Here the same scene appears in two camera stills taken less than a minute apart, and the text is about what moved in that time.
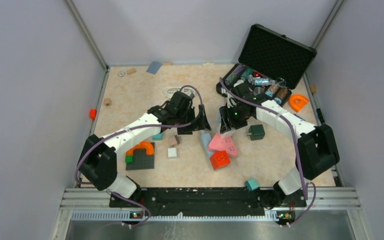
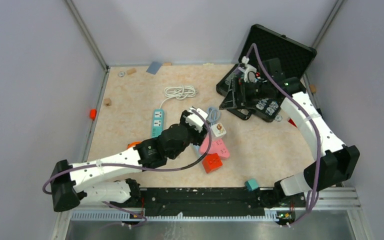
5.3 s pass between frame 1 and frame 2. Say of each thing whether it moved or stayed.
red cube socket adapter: moved
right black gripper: moved
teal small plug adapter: stayed
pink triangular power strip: moved
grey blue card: stayed
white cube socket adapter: moved
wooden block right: stayed
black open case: stayed
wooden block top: stayed
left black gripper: moved
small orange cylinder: stayed
